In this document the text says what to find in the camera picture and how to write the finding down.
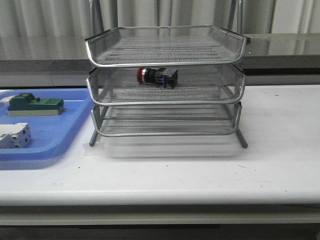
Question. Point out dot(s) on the red emergency push button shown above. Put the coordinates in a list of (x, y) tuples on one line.
[(161, 76)]

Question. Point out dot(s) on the silver mesh tray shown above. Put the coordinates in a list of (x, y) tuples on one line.
[(166, 120), (213, 84), (165, 46)]

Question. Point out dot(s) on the silver mesh bottom tray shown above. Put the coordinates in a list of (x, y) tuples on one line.
[(166, 120)]

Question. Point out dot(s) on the clear adhesive tape patch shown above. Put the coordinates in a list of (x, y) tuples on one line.
[(93, 151)]

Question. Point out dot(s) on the silver mesh top tray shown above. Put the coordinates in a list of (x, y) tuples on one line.
[(165, 46)]

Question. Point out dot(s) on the blue plastic tray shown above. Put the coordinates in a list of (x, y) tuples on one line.
[(51, 135)]

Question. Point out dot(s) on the grey stone counter ledge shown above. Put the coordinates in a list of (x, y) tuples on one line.
[(56, 62)]

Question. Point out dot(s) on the white circuit breaker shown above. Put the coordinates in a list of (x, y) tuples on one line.
[(15, 136)]

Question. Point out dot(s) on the white pleated curtain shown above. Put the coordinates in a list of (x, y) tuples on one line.
[(70, 18)]

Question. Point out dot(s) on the grey metal rack frame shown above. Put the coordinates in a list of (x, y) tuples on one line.
[(96, 24)]

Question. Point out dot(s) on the green knife switch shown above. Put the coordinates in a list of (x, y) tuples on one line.
[(26, 104)]

